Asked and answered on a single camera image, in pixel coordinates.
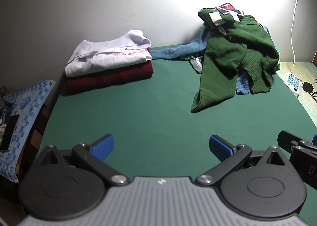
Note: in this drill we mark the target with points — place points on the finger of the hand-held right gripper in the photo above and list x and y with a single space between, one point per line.
315 139
292 141

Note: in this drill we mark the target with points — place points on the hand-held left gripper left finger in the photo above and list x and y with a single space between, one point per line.
104 146

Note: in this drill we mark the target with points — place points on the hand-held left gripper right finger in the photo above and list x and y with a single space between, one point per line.
220 146

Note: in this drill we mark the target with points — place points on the green knit cardigan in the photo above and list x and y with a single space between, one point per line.
223 55

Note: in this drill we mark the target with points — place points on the green white striped sweater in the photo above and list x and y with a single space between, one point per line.
205 14

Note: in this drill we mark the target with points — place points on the yellow patterned table cover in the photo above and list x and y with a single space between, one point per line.
307 112

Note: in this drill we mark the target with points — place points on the black power adapter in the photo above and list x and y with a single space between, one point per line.
307 86

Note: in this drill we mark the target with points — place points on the green table cover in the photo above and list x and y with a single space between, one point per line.
148 112

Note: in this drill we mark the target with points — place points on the white power strip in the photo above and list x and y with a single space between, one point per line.
293 82

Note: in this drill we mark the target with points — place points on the wooden side table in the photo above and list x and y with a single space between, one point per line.
39 122

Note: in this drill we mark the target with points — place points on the maroon sweater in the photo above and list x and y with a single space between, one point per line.
111 77

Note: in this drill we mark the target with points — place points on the blue patterned towel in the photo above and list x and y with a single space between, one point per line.
29 107

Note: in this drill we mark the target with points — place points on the grey striped shirt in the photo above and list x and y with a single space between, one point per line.
197 63

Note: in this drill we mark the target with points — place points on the white sweatshirt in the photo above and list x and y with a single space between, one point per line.
104 60

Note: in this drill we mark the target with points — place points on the black smartphone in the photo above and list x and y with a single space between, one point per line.
10 132

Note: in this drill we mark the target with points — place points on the blue knit sweater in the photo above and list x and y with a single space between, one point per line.
173 51

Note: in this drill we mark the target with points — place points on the wooden door frame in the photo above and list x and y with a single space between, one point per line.
314 59

